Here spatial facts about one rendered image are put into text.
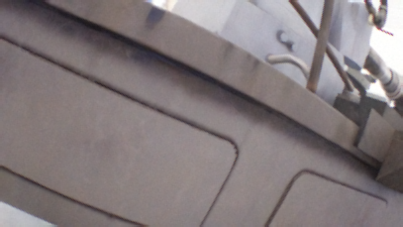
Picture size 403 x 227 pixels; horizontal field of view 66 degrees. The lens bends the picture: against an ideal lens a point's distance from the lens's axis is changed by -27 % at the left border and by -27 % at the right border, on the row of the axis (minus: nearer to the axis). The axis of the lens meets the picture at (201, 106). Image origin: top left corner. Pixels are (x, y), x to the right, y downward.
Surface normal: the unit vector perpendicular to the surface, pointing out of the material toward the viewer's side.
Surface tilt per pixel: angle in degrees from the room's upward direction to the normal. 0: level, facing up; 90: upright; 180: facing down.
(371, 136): 90
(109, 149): 90
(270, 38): 90
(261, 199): 90
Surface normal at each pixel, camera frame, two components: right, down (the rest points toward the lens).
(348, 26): -0.20, -0.29
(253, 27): 0.40, 0.21
